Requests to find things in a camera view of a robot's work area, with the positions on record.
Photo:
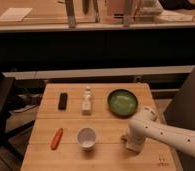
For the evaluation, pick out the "black rectangular block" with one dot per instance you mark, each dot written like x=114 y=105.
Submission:
x=62 y=101

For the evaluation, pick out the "white paper sheet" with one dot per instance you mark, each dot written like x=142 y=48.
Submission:
x=14 y=14

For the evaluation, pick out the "white cup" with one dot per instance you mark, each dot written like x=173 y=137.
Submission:
x=87 y=138

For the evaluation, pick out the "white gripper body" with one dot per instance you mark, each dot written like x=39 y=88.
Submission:
x=133 y=142

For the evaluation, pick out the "green bowl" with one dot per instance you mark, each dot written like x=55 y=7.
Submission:
x=122 y=103

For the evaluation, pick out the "small white bottle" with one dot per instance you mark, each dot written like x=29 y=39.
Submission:
x=86 y=104

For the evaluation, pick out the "orange carrot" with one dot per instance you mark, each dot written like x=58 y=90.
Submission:
x=56 y=139

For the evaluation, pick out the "black chair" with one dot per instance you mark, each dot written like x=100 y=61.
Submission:
x=9 y=101

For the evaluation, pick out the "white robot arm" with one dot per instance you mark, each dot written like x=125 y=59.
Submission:
x=143 y=125

